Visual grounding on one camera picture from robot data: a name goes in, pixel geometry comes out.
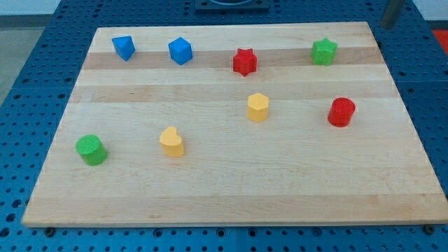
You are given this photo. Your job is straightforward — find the yellow heart block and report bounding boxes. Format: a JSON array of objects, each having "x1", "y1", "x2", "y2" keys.
[{"x1": 159, "y1": 127, "x2": 185, "y2": 158}]

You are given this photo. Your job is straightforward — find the yellow hexagon block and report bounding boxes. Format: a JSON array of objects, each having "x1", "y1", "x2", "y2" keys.
[{"x1": 247, "y1": 93, "x2": 270, "y2": 123}]

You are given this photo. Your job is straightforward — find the wooden board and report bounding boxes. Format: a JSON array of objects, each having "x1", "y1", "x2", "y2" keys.
[{"x1": 22, "y1": 22, "x2": 447, "y2": 228}]

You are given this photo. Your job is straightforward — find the red star block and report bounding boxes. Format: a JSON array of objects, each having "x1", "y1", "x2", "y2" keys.
[{"x1": 232, "y1": 48, "x2": 258, "y2": 76}]

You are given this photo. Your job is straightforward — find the blue cube block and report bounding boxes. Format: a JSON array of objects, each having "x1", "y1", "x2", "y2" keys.
[{"x1": 168, "y1": 37, "x2": 193, "y2": 65}]

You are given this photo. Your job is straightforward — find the red cylinder block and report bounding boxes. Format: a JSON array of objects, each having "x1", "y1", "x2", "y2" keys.
[{"x1": 328, "y1": 97, "x2": 356, "y2": 127}]

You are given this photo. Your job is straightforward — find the green star block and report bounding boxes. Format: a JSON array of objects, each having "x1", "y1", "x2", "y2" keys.
[{"x1": 311, "y1": 38, "x2": 338, "y2": 66}]

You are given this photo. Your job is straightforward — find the blue triangle block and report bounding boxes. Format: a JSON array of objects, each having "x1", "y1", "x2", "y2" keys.
[{"x1": 111, "y1": 36, "x2": 136, "y2": 61}]

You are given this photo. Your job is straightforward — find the green cylinder block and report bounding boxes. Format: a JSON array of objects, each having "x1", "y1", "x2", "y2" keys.
[{"x1": 76, "y1": 134, "x2": 108, "y2": 166}]

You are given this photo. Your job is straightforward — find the grey metal rod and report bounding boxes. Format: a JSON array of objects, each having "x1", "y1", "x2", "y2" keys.
[{"x1": 379, "y1": 0, "x2": 406, "y2": 30}]

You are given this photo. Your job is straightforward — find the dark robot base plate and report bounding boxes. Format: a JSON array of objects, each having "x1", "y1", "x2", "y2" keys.
[{"x1": 194, "y1": 0, "x2": 270, "y2": 11}]

